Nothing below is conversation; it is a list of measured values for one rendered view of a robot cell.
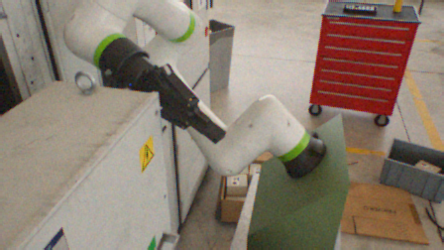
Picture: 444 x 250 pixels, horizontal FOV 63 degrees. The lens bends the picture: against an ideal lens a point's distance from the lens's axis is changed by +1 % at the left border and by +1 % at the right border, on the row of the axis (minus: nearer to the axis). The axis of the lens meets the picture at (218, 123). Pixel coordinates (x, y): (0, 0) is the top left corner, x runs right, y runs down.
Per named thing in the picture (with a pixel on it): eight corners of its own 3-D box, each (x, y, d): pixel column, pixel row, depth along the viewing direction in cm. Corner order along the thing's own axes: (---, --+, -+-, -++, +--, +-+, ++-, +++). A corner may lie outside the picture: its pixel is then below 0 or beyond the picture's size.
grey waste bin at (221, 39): (234, 86, 386) (236, 26, 352) (209, 96, 366) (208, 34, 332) (212, 75, 409) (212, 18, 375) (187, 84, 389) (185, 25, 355)
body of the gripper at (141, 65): (151, 49, 75) (182, 72, 72) (146, 79, 81) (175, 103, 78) (122, 60, 70) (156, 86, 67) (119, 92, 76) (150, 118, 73)
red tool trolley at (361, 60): (305, 117, 330) (323, 1, 276) (312, 94, 369) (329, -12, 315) (388, 131, 311) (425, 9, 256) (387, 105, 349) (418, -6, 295)
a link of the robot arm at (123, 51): (94, 81, 77) (95, 46, 71) (137, 63, 85) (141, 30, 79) (114, 97, 75) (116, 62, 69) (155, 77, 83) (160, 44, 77)
